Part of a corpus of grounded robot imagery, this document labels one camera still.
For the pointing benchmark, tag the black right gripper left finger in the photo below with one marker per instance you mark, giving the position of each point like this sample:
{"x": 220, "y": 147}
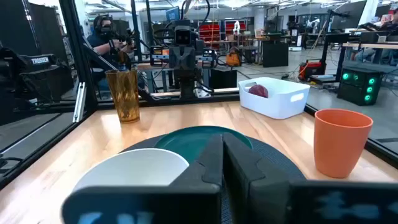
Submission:
{"x": 192, "y": 199}

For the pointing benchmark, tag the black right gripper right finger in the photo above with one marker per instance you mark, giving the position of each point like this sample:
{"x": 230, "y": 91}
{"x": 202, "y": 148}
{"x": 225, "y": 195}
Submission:
{"x": 264, "y": 199}

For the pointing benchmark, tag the red apple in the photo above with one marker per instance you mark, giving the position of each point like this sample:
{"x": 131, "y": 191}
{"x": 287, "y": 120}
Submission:
{"x": 258, "y": 91}

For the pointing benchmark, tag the orange plastic cup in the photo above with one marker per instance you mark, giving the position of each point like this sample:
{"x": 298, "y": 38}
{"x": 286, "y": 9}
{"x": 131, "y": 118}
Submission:
{"x": 339, "y": 146}

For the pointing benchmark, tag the black Trossen robot arm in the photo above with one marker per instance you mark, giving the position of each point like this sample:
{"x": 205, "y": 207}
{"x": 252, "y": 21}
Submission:
{"x": 40, "y": 71}

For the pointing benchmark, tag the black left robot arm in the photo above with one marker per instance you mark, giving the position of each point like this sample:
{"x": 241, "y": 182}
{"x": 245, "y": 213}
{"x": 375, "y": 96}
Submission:
{"x": 187, "y": 84}

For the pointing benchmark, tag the black controller box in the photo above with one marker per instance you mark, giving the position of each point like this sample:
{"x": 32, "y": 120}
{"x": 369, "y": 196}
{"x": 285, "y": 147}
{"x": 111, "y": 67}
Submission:
{"x": 209, "y": 58}
{"x": 159, "y": 56}

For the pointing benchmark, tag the red storage bin shelf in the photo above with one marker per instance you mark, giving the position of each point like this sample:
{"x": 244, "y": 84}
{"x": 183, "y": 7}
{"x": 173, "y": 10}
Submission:
{"x": 209, "y": 31}

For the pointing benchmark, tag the dark round woven placemat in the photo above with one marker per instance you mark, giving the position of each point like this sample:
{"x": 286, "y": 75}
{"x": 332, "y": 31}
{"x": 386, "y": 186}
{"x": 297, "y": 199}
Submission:
{"x": 273, "y": 158}

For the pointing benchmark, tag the black cube box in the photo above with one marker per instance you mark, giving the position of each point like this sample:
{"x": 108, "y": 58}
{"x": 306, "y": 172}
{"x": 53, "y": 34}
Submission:
{"x": 222, "y": 77}

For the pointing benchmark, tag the orange bag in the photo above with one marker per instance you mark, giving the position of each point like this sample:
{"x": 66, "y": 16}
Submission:
{"x": 233, "y": 59}

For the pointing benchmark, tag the dark teal plate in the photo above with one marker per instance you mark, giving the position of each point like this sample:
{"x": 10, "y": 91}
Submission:
{"x": 186, "y": 141}

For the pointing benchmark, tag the white ceramic bowl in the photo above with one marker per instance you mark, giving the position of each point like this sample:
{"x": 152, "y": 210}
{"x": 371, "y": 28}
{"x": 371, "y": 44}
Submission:
{"x": 133, "y": 168}

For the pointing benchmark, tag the person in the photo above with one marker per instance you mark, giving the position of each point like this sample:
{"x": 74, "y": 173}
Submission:
{"x": 99, "y": 43}

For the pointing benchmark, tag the black cabinet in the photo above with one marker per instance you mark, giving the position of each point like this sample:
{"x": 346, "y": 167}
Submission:
{"x": 275, "y": 54}

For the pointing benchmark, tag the white plastic bin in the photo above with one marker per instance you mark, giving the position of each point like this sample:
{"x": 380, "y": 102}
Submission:
{"x": 280, "y": 105}

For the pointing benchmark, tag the red floor machine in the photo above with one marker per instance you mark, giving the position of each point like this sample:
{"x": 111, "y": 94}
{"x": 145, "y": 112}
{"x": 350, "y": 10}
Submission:
{"x": 311, "y": 69}

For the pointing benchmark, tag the computer tower with green lights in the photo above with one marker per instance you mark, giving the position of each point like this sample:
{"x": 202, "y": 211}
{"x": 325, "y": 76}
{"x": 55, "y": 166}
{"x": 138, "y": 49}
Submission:
{"x": 354, "y": 90}

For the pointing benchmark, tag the black computer monitor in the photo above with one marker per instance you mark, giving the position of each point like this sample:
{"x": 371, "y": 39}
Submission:
{"x": 348, "y": 15}

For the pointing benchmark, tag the wooden top desk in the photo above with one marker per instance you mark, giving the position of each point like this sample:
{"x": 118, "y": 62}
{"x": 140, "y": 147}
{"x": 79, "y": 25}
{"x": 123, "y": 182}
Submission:
{"x": 370, "y": 45}

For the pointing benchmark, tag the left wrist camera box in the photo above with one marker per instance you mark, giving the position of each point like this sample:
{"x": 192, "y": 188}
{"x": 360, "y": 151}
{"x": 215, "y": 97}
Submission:
{"x": 183, "y": 35}

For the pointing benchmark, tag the black table cell frame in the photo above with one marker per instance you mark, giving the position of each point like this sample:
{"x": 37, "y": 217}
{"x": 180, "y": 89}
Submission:
{"x": 77, "y": 62}

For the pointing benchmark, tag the silver aluminium bracket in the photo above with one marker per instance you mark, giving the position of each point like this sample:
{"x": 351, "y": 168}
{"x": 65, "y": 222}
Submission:
{"x": 79, "y": 102}

